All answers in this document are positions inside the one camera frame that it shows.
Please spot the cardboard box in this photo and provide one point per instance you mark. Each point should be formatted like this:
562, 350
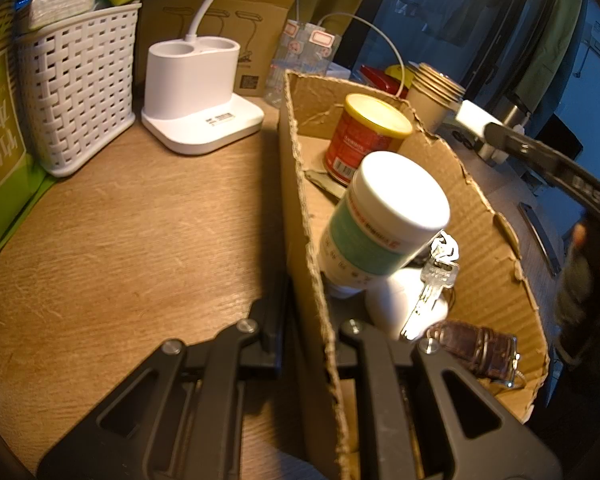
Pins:
480, 200

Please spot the green printed carton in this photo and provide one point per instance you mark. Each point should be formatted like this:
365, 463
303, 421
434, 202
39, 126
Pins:
0, 160

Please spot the white medicine bottle green label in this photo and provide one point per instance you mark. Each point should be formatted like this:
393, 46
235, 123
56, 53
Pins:
390, 210

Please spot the white rectangular block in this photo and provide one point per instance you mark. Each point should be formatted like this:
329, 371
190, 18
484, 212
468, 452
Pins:
472, 115

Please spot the stack of paper cups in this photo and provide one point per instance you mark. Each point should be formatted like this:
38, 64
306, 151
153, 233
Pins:
430, 97

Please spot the dark hanging garment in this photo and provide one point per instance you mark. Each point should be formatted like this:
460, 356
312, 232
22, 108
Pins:
445, 10

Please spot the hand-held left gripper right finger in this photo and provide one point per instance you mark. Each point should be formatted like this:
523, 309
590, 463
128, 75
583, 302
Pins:
337, 355

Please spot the white woven plastic basket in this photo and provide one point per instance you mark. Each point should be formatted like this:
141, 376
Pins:
75, 95

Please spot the white round object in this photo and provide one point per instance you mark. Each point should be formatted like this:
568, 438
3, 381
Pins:
390, 302

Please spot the red flat packet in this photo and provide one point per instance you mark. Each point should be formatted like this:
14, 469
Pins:
377, 79

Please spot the smartphone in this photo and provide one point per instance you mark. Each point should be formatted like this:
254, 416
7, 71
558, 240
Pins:
540, 235

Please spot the black monitor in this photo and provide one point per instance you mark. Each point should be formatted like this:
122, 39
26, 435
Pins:
565, 135

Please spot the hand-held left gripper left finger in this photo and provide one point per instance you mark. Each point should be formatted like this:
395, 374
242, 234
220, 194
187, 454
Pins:
272, 332

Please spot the green hanging garment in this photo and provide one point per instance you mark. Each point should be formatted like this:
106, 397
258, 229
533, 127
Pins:
560, 35

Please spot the red can yellow lid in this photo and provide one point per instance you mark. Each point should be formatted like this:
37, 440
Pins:
355, 145

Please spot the flat cardboard lamp carton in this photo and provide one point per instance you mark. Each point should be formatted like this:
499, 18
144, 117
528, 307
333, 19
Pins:
270, 25

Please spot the steel thermos flask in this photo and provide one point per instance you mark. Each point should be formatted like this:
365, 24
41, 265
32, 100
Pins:
512, 110

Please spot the white desk lamp base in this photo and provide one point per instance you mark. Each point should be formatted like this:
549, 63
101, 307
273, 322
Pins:
195, 85

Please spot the person's right forearm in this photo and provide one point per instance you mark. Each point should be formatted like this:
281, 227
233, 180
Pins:
585, 290

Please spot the white tissue packet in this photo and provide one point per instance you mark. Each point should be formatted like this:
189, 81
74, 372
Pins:
60, 5

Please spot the clear plastic bag red labels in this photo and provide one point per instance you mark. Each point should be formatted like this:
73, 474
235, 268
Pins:
305, 50

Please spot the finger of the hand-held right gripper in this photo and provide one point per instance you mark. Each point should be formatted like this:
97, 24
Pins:
510, 140

